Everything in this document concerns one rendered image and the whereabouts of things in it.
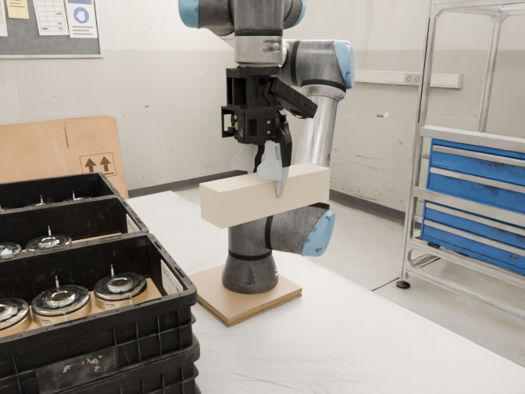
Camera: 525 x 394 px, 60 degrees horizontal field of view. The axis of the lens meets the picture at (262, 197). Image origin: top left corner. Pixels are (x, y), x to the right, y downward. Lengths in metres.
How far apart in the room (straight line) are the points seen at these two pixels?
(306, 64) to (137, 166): 3.29
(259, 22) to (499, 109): 2.69
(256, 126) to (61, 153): 3.24
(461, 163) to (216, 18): 1.80
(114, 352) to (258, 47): 0.52
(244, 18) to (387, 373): 0.71
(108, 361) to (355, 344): 0.53
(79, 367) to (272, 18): 0.60
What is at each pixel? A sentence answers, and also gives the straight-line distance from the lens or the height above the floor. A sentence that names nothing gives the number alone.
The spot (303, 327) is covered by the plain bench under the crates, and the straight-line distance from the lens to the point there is 1.09.
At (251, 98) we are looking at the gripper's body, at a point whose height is 1.24.
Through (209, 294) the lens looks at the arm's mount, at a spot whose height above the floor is 0.73.
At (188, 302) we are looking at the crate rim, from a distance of 0.77.
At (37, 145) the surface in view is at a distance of 3.83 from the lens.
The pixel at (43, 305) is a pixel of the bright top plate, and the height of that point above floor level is 0.86.
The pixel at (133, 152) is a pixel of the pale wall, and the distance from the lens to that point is 4.26.
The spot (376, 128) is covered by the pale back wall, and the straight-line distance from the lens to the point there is 3.79.
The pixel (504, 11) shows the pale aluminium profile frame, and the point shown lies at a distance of 3.07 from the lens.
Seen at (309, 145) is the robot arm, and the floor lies 1.09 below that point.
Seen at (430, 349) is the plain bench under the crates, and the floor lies 0.70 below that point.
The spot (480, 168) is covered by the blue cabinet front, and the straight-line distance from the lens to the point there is 2.40.
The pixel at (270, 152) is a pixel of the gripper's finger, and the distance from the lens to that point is 0.73.
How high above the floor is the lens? 1.31
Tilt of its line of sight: 18 degrees down
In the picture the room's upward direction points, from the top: straight up
